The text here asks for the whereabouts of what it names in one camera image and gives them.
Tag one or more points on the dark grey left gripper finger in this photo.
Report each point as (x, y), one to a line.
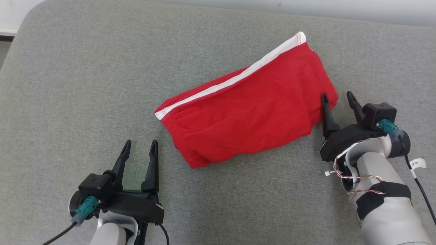
(151, 170)
(122, 160)

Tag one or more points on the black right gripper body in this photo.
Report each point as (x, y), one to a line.
(337, 143)

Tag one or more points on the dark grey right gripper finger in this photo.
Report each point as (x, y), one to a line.
(327, 119)
(356, 109)

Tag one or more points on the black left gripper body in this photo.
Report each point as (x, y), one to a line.
(139, 206)

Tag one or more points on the red garment with white stripes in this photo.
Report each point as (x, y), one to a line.
(252, 109)

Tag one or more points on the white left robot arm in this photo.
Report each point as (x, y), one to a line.
(107, 234)

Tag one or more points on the white and dark baseboard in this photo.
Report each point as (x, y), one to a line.
(5, 34)

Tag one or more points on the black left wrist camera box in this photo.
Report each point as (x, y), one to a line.
(97, 187)

